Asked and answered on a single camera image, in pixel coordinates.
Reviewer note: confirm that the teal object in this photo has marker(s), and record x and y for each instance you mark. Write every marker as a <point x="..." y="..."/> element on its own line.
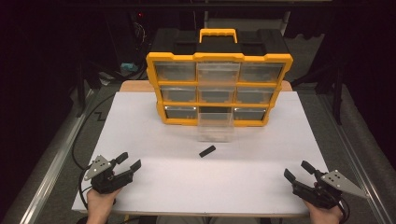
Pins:
<point x="129" y="66"/>

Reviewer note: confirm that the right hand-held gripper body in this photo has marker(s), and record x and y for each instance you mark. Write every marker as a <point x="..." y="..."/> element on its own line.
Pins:
<point x="327" y="188"/>

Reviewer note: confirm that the dark metal stand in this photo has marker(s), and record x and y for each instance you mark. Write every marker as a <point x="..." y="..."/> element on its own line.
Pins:
<point x="81" y="90"/>
<point x="337" y="96"/>

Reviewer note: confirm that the person's right hand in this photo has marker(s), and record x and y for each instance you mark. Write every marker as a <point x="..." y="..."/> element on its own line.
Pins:
<point x="323" y="214"/>

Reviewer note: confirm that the small black block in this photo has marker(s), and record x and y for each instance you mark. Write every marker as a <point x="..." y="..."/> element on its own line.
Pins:
<point x="207" y="151"/>

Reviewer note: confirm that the metal floor rail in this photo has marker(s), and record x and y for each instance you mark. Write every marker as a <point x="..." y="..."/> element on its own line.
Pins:
<point x="56" y="155"/>
<point x="355" y="146"/>

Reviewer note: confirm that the clear plastic drawer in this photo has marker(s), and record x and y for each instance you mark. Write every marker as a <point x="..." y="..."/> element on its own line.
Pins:
<point x="215" y="129"/>
<point x="218" y="73"/>

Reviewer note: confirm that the set of clear cabinet drawers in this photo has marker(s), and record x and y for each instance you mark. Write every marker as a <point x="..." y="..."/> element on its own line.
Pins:
<point x="175" y="71"/>

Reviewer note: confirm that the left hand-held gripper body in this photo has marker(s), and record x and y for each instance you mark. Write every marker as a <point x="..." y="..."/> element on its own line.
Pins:
<point x="106" y="180"/>

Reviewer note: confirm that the person's left hand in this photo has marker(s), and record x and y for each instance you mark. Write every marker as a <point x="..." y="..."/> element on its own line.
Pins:
<point x="100" y="202"/>

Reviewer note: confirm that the yellow black organizer cabinet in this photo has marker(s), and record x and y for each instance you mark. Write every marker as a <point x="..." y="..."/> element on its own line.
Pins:
<point x="218" y="46"/>

